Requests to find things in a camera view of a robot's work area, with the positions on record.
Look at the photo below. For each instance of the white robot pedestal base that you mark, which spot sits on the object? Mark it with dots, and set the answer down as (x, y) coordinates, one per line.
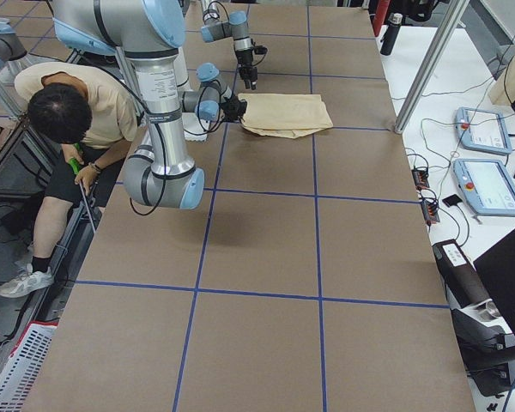
(194, 129)

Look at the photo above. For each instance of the beige printed t-shirt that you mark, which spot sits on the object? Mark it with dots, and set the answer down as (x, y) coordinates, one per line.
(285, 115)

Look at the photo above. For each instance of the seated person beige shirt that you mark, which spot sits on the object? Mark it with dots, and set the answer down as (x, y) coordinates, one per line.
(93, 118)

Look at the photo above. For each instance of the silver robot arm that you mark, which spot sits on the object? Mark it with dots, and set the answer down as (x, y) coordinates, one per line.
(218, 24)
(150, 34)

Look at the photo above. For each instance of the black device with label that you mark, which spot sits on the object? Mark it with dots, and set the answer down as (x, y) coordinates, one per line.
(458, 273)

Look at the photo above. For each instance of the green handled grabber tool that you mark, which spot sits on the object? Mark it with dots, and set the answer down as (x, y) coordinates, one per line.
(76, 168)

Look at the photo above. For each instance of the white plastic basket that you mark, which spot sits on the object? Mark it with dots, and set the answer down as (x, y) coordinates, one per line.
(24, 363)

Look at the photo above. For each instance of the black monitor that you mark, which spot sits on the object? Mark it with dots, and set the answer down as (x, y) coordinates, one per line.
(496, 269)

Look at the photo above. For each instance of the upper teach pendant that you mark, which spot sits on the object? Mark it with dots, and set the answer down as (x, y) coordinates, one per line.
(482, 130)

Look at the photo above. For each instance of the red fire extinguisher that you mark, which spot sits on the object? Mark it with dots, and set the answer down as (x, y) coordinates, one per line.
(379, 15)

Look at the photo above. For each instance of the lower teach pendant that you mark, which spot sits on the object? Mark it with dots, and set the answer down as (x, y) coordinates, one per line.
(486, 186)

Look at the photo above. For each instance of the brown paper table cover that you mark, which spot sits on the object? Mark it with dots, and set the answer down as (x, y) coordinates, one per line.
(305, 279)

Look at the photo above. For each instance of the aluminium frame post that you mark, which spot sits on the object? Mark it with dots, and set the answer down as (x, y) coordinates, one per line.
(434, 52)

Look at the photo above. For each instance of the teach pendant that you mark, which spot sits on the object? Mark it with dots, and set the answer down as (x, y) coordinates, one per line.
(486, 186)
(482, 130)

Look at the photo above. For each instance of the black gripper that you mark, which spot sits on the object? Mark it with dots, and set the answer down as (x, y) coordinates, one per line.
(243, 58)
(233, 106)

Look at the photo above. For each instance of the black water bottle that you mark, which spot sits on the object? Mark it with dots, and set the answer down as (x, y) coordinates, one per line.
(390, 35)

